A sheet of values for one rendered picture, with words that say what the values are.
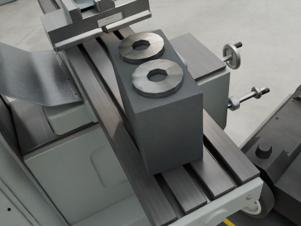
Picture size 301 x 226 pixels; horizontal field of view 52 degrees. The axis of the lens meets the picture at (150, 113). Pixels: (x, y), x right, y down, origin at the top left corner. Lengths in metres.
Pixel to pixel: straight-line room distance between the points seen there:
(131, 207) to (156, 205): 0.82
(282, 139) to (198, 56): 0.43
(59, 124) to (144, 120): 0.54
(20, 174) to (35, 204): 0.15
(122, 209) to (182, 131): 0.91
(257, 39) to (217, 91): 1.43
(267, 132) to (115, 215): 0.72
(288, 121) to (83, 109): 0.70
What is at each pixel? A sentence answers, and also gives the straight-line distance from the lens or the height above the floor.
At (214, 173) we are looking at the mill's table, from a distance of 0.64.
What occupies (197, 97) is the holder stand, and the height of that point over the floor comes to 1.09.
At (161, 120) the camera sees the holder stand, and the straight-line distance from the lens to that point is 0.53.
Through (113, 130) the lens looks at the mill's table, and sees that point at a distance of 0.74.
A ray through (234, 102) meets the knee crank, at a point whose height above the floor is 0.51.
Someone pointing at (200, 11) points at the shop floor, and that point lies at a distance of 2.98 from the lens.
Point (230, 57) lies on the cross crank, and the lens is 1.39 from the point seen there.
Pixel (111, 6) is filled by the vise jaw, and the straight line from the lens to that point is 1.05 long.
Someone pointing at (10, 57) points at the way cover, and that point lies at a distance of 1.10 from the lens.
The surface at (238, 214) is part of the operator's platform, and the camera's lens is 1.17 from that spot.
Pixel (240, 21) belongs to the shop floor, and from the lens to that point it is 2.83.
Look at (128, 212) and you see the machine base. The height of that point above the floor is 0.20.
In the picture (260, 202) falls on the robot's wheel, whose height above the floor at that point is 0.54.
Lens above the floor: 1.45
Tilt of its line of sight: 46 degrees down
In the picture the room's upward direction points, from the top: 10 degrees counter-clockwise
